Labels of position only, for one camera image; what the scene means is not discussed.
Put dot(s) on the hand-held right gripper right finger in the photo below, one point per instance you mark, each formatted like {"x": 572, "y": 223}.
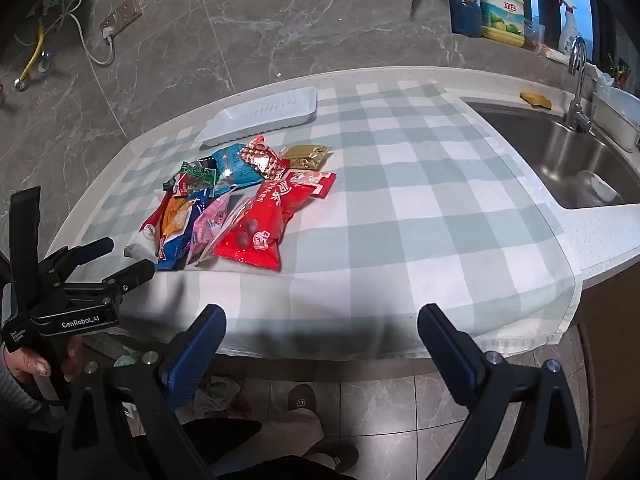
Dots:
{"x": 450, "y": 355}

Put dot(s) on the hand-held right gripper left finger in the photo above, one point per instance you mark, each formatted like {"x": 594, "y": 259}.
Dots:
{"x": 192, "y": 355}

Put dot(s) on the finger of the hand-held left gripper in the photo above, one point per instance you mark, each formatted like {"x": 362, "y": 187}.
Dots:
{"x": 97, "y": 249}
{"x": 135, "y": 272}

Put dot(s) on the blue snack packet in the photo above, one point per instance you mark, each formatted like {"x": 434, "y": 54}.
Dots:
{"x": 175, "y": 254}

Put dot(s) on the white red snack packet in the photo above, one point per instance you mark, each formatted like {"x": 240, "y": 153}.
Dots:
{"x": 152, "y": 220}

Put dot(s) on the orange snack packet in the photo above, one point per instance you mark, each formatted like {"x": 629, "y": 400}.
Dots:
{"x": 175, "y": 217}

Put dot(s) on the small red snack packet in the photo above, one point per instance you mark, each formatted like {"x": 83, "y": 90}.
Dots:
{"x": 185, "y": 185}

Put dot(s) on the green snack packet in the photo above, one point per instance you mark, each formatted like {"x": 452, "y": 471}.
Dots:
{"x": 199, "y": 172}

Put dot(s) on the large red snack packet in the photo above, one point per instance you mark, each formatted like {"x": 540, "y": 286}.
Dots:
{"x": 255, "y": 230}

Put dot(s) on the teal snack packet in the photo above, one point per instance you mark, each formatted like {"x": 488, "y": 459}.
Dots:
{"x": 231, "y": 162}

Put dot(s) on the red patterned snack packet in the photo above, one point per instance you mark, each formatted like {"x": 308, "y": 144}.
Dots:
{"x": 262, "y": 160}

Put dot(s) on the white plastic tray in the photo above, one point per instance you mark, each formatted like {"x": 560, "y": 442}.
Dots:
{"x": 260, "y": 115}

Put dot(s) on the pink white snack packet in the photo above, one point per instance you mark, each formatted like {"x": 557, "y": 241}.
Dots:
{"x": 315, "y": 182}

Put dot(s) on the gold snack packet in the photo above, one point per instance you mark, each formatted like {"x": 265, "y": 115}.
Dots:
{"x": 305, "y": 156}

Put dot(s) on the person's left forearm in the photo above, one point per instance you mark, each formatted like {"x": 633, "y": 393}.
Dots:
{"x": 12, "y": 395}

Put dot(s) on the person's left hand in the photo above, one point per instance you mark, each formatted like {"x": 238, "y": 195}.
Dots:
{"x": 27, "y": 360}

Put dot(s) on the crumpled rag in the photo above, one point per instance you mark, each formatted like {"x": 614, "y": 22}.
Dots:
{"x": 220, "y": 395}

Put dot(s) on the person's dark trousers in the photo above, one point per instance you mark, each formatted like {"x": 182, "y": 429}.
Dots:
{"x": 225, "y": 445}

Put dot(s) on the grey slipper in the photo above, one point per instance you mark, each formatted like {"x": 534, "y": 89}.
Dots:
{"x": 302, "y": 397}
{"x": 335, "y": 457}

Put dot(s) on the green white checkered cloth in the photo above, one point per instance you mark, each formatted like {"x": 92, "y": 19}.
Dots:
{"x": 400, "y": 210}

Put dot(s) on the blue marked pipe fitting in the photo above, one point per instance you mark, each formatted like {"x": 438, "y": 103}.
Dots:
{"x": 46, "y": 61}

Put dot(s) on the stainless steel sink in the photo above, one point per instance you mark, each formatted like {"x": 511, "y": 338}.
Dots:
{"x": 540, "y": 150}

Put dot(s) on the yellow sponge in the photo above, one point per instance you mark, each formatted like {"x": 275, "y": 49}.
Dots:
{"x": 535, "y": 99}

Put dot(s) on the chrome faucet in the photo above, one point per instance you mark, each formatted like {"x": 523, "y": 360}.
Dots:
{"x": 577, "y": 85}

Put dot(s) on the blue utensil holder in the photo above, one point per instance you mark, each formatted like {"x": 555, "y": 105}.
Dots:
{"x": 465, "y": 17}

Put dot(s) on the yellow detergent bottle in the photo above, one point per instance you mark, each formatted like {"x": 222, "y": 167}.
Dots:
{"x": 502, "y": 15}

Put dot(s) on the white spray bottle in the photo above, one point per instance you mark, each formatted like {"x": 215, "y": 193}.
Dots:
{"x": 567, "y": 30}

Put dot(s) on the gold wall socket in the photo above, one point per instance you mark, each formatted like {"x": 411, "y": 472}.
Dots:
{"x": 122, "y": 15}

